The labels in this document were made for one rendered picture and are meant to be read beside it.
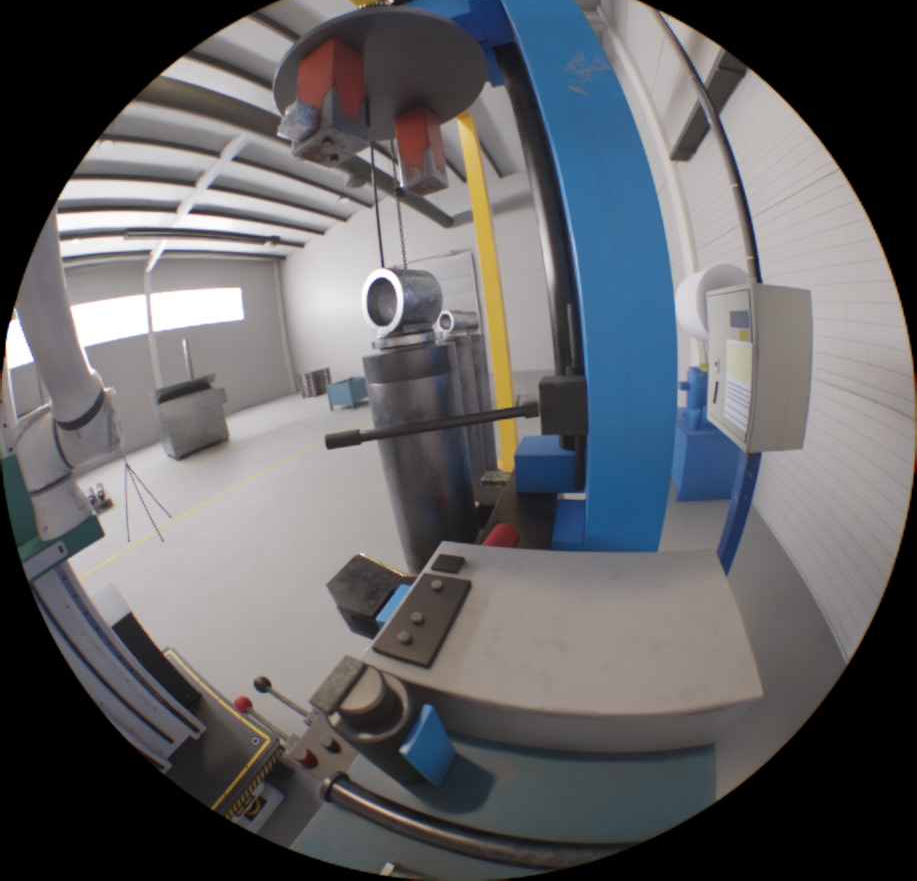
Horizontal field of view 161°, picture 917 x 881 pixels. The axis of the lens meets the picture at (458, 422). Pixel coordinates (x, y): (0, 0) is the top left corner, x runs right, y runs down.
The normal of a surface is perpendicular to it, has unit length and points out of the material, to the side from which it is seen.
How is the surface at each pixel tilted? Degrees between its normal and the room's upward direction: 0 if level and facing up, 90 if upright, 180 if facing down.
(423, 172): 90
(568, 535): 0
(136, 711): 90
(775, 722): 0
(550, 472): 90
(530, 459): 90
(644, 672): 0
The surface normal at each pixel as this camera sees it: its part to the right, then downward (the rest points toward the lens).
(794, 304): -0.34, 0.29
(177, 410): 0.90, 0.00
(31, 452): 0.73, 0.09
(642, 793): -0.12, -0.96
